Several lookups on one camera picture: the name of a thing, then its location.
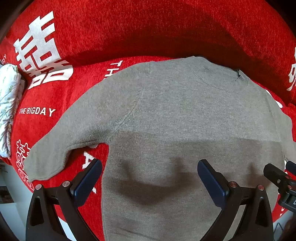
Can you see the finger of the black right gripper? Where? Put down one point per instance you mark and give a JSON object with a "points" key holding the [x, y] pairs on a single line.
{"points": [[284, 183]]}

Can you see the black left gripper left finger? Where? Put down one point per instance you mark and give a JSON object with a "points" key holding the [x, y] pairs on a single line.
{"points": [[42, 220]]}

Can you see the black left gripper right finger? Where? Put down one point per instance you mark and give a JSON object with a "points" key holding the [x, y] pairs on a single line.
{"points": [[256, 222]]}

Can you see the grey knit sweater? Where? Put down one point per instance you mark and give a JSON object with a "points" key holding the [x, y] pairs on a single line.
{"points": [[158, 120]]}

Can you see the red wedding bed cover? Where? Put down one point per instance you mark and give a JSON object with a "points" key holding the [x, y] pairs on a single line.
{"points": [[58, 70]]}

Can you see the white floral folded cloth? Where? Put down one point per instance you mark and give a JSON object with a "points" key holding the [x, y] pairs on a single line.
{"points": [[12, 86]]}

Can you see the red wedding pillow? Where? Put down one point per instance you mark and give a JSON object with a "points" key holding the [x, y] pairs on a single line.
{"points": [[246, 35]]}

